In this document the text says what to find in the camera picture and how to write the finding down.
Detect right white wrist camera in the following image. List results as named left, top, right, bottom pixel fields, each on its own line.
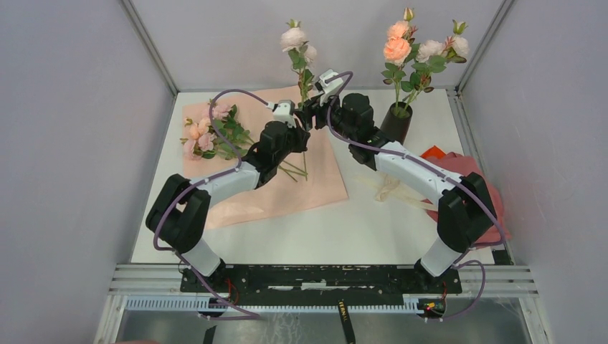
left=315, top=69, right=344, bottom=105

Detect white rose stem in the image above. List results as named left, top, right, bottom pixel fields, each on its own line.
left=279, top=19, right=318, bottom=181

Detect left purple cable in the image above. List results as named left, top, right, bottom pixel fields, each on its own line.
left=153, top=88, right=263, bottom=322

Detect white slotted cable duct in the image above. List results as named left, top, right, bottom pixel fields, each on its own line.
left=124, top=295, right=424, bottom=315

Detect orange paper piece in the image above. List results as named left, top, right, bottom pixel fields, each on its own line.
left=421, top=145, right=446, bottom=159

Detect black printed strap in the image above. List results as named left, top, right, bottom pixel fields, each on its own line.
left=337, top=299, right=356, bottom=344

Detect black cylindrical vase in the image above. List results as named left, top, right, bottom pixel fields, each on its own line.
left=380, top=102, right=413, bottom=145

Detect peach white artificial roses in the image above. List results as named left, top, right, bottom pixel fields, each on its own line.
left=381, top=7, right=470, bottom=118

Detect peach pink rose stems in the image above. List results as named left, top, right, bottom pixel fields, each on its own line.
left=180, top=101, right=308, bottom=184

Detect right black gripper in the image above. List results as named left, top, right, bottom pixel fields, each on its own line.
left=294, top=88, right=356, bottom=143

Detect pink paper bouquet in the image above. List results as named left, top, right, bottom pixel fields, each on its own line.
left=181, top=86, right=348, bottom=229

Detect cream printed ribbon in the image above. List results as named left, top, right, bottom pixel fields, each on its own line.
left=353, top=174, right=437, bottom=211

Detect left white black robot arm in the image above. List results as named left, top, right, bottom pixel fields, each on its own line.
left=145, top=121, right=310, bottom=292

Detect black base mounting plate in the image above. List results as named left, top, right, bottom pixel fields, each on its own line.
left=206, top=264, right=462, bottom=307

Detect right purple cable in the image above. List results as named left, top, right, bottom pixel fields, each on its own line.
left=325, top=71, right=507, bottom=323

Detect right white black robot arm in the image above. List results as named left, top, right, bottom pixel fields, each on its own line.
left=295, top=93, right=500, bottom=292

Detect pink crumpled cloth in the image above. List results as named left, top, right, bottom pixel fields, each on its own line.
left=421, top=150, right=511, bottom=247

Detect purple cable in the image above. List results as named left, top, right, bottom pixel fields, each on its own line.
left=325, top=71, right=507, bottom=323
left=153, top=88, right=263, bottom=322

